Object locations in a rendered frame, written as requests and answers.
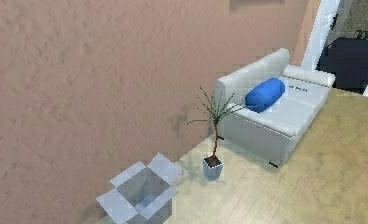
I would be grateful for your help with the open grey cardboard box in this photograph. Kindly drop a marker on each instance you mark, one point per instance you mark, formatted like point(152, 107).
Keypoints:
point(142, 193)

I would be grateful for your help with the blue cushion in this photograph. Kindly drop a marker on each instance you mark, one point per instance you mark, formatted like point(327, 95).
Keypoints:
point(263, 95)

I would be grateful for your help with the small blue remote control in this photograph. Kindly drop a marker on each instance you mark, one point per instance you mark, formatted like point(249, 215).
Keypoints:
point(298, 88)

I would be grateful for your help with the house plant in grey pot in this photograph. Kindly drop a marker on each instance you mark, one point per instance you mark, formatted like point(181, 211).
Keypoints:
point(213, 165)

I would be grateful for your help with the white room door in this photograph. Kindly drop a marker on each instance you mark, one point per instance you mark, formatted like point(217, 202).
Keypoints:
point(320, 36)

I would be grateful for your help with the white sofa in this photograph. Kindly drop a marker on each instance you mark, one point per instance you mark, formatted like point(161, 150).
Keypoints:
point(282, 130)

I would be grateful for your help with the black cabinet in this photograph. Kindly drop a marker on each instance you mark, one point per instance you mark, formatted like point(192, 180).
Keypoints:
point(350, 63)

